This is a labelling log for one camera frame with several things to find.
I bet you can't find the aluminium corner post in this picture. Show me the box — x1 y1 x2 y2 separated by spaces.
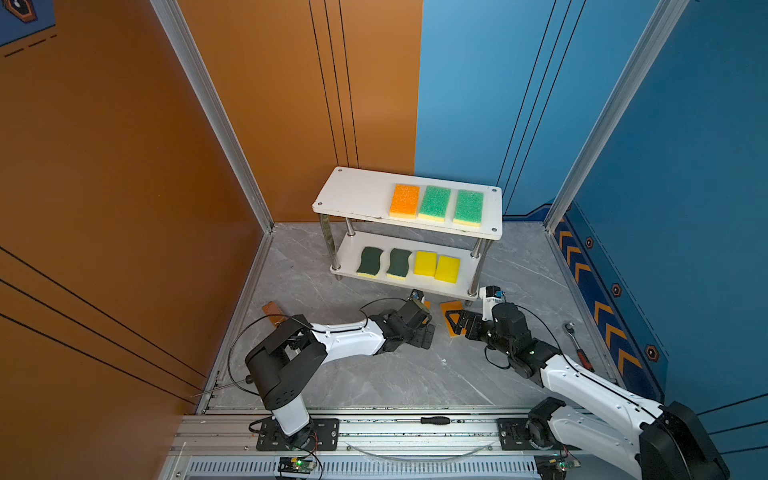
543 0 689 234
150 0 274 234

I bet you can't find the right aluminium corner post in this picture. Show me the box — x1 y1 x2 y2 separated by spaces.
543 0 689 234

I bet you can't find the light green sponge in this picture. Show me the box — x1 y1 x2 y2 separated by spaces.
417 185 452 223
453 190 484 228

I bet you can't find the clear cable on rail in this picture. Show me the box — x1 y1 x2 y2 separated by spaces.
341 440 496 463

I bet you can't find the green circuit board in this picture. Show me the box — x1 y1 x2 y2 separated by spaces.
534 456 581 480
276 456 321 479

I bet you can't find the yellow black handled screwdriver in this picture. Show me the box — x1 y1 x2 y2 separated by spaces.
189 380 249 398

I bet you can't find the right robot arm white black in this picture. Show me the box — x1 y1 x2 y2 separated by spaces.
445 302 731 479

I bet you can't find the left aluminium corner post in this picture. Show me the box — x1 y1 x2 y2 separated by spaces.
150 0 274 234

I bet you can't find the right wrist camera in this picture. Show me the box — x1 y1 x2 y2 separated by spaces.
478 286 505 322

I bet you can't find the black screwdriver on rail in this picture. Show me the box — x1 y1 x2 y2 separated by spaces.
420 416 451 426

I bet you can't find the yellow sponge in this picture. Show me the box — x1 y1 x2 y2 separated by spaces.
413 251 438 277
434 255 461 284

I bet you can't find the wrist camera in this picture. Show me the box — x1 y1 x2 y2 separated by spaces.
478 286 505 322
410 289 425 303

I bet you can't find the right green circuit board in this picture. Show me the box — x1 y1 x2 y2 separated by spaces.
534 456 581 480

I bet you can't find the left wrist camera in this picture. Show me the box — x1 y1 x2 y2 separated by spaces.
410 289 425 303

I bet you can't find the brown sponge by wall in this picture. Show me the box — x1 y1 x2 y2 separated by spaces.
261 301 287 328

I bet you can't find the left green circuit board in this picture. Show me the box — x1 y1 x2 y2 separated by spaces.
276 456 321 479

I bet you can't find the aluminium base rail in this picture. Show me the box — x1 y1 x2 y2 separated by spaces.
157 406 685 480

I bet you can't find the green wavy sponge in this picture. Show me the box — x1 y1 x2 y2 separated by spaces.
387 248 412 280
356 246 383 278

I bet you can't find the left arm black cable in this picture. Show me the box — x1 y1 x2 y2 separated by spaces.
226 296 412 397

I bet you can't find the white two-tier shelf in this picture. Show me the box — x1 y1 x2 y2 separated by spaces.
312 167 503 303

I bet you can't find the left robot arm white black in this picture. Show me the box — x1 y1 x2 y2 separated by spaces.
244 290 435 448

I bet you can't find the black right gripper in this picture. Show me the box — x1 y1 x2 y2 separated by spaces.
445 310 514 359

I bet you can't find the red handled ratchet tool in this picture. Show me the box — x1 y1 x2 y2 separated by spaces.
563 322 595 372

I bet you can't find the orange sponge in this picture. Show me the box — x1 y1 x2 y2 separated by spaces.
389 184 421 219
422 300 432 325
440 300 465 337

